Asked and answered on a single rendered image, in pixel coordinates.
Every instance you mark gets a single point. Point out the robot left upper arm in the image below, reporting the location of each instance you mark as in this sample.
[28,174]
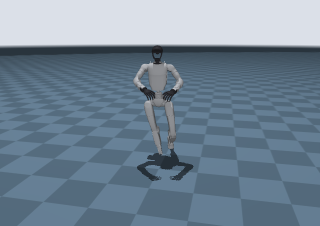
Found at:
[174,72]

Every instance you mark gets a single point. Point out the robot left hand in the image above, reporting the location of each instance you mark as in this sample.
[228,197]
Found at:
[169,94]

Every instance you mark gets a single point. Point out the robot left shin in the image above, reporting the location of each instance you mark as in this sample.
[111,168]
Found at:
[172,139]

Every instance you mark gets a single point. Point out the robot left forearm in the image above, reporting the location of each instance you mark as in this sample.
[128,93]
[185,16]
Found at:
[178,85]

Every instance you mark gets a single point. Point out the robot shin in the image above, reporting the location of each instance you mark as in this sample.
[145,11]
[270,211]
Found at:
[157,141]
[172,139]

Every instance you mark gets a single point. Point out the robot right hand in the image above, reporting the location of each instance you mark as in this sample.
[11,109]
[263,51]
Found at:
[148,92]

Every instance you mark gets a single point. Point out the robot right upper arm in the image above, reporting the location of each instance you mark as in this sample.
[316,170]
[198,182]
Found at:
[143,69]

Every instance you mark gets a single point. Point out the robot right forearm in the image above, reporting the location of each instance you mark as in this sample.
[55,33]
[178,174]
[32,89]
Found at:
[138,83]

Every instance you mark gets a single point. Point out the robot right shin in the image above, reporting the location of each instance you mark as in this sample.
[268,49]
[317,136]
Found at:
[157,141]

